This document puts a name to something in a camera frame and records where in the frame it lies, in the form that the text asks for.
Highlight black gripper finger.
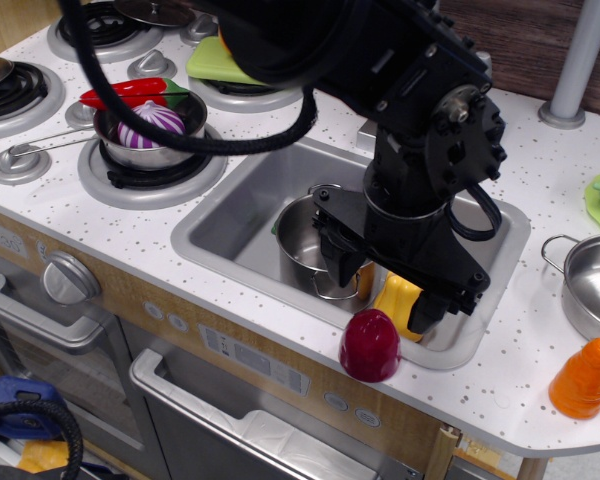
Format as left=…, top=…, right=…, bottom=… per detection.
left=408, top=291, right=448, bottom=334
left=320, top=230, right=368, bottom=287

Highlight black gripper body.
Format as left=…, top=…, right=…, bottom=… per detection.
left=312, top=187, right=490, bottom=315

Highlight dark red sweet potato toy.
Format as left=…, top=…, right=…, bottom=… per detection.
left=339, top=309, right=402, bottom=383

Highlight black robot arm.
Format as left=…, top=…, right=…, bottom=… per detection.
left=199, top=1, right=506, bottom=334

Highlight steel pot in sink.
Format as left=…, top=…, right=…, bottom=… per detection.
left=272, top=184, right=376, bottom=313

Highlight grey metal sink basin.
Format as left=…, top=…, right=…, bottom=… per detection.
left=171, top=139, right=531, bottom=370

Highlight steel pot at right edge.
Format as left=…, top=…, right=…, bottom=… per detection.
left=541, top=234, right=600, bottom=340

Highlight steel pot lid top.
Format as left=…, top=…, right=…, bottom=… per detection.
left=113, top=0, right=197, bottom=27

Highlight yellow bell pepper toy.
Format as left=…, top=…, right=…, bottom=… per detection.
left=373, top=272, right=423, bottom=342

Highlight silver toy faucet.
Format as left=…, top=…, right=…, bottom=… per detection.
left=356, top=120, right=377, bottom=153

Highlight orange carrot toy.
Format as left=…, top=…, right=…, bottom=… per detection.
left=548, top=338, right=600, bottom=420

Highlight back right stove burner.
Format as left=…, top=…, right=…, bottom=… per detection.
left=188, top=77, right=302, bottom=114

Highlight stove burner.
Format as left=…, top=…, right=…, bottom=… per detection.
left=0, top=61, right=65, bottom=139
left=188, top=77, right=302, bottom=114
left=47, top=1, right=163, bottom=64
left=77, top=139, right=228, bottom=210

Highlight toy dishwasher door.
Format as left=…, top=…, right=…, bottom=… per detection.
left=123, top=324, right=426, bottom=479

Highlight front right stove burner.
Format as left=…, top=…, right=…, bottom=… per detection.
left=77, top=139, right=228, bottom=210

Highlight small steel saucepan on burner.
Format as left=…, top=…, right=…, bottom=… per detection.
left=92, top=92, right=207, bottom=171

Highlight green cutting board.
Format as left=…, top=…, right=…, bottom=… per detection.
left=185, top=36, right=269, bottom=87

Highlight red chili pepper toy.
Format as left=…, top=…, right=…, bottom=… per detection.
left=78, top=77, right=191, bottom=111

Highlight purple striped onion toy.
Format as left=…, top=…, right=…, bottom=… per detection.
left=117, top=100, right=185, bottom=149

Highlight silver stove knob back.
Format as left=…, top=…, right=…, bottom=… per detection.
left=127, top=49, right=177, bottom=80

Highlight silver stove knob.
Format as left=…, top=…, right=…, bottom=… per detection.
left=65, top=102, right=96, bottom=130
left=0, top=144, right=51, bottom=185
left=179, top=14, right=219, bottom=46
left=127, top=49, right=177, bottom=80

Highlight silver stove knob top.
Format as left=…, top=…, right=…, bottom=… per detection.
left=179, top=14, right=219, bottom=46

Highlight silver oven dial knob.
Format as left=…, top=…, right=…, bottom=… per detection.
left=40, top=251, right=101, bottom=306

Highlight toy oven door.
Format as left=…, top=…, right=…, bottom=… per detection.
left=0, top=257, right=170, bottom=479

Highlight silver stove knob middle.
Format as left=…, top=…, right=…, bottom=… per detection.
left=65, top=102, right=96, bottom=130

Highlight back left stove burner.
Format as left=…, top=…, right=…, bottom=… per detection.
left=47, top=1, right=163, bottom=64

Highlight silver stove knob front left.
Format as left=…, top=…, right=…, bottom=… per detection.
left=0, top=144, right=51, bottom=185

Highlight front left stove burner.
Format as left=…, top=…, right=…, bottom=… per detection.
left=0, top=61, right=65, bottom=139

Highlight blue clamp tool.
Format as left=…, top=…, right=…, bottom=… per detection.
left=0, top=376, right=66, bottom=440

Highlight yellow cloth on floor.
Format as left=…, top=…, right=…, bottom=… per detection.
left=16, top=440, right=69, bottom=473

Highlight grey vertical post right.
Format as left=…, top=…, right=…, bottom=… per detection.
left=538, top=0, right=600, bottom=130

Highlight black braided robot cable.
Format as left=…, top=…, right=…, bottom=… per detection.
left=57, top=0, right=318, bottom=156

